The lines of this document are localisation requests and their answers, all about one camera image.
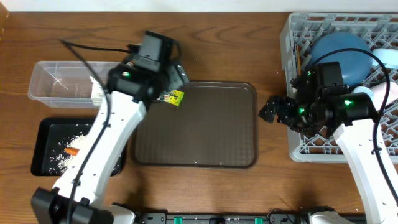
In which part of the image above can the foil snack wrapper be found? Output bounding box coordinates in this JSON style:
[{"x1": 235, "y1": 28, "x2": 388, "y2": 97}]
[{"x1": 158, "y1": 90, "x2": 185, "y2": 106}]

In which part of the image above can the light blue cup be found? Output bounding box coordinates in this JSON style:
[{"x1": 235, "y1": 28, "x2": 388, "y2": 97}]
[{"x1": 352, "y1": 86, "x2": 374, "y2": 98}]

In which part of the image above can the white tissue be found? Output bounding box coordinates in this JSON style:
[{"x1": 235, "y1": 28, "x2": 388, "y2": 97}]
[{"x1": 90, "y1": 76, "x2": 104, "y2": 107}]

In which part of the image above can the dark blue plate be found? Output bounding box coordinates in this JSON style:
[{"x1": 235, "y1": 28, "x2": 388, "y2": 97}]
[{"x1": 307, "y1": 32, "x2": 373, "y2": 86}]

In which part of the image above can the wooden chopstick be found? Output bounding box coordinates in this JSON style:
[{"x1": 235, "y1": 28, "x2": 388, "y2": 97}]
[{"x1": 295, "y1": 45, "x2": 302, "y2": 77}]

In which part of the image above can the pale pink cup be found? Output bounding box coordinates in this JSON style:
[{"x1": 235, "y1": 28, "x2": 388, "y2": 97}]
[{"x1": 369, "y1": 81, "x2": 398, "y2": 110}]

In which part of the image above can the light blue saucer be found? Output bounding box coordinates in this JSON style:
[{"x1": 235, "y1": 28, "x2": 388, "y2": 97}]
[{"x1": 372, "y1": 49, "x2": 398, "y2": 69}]

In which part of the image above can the orange carrot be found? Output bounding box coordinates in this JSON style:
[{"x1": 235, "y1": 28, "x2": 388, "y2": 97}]
[{"x1": 64, "y1": 147, "x2": 80, "y2": 156}]

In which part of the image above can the pile of white rice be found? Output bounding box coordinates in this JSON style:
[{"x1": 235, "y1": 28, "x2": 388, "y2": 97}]
[{"x1": 48, "y1": 124, "x2": 122, "y2": 175}]

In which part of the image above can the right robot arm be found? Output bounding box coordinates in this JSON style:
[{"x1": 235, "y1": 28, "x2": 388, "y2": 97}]
[{"x1": 259, "y1": 93, "x2": 397, "y2": 223}]

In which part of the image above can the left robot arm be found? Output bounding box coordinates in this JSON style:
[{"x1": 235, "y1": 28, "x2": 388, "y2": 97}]
[{"x1": 30, "y1": 55, "x2": 189, "y2": 223}]

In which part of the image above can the grey dishwasher rack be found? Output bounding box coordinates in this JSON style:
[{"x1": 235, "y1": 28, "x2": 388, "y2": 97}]
[{"x1": 280, "y1": 12, "x2": 397, "y2": 163}]

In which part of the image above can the dark brown serving tray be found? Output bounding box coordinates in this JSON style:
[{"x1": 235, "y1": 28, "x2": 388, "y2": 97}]
[{"x1": 132, "y1": 82, "x2": 258, "y2": 169}]

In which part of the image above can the clear plastic bin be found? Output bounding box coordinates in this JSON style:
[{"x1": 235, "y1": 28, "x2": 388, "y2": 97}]
[{"x1": 27, "y1": 60, "x2": 139, "y2": 110}]

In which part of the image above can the black plastic tray bin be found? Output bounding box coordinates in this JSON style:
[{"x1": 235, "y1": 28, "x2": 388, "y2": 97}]
[{"x1": 30, "y1": 117, "x2": 127, "y2": 178}]

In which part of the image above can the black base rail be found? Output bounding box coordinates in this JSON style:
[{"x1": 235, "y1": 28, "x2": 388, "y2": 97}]
[{"x1": 108, "y1": 203, "x2": 368, "y2": 224}]

